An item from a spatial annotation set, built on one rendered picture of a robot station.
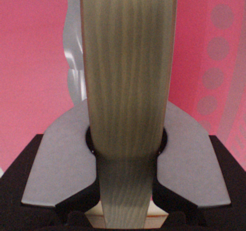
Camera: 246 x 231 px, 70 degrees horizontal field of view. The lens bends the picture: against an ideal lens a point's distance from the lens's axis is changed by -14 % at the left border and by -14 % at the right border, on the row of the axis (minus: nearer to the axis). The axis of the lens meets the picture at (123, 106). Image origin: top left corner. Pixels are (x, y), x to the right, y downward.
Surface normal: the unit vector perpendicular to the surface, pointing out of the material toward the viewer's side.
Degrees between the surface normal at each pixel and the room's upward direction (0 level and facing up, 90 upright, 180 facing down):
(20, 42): 0
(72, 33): 8
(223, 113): 0
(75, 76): 26
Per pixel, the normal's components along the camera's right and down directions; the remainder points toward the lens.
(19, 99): 0.00, 0.53
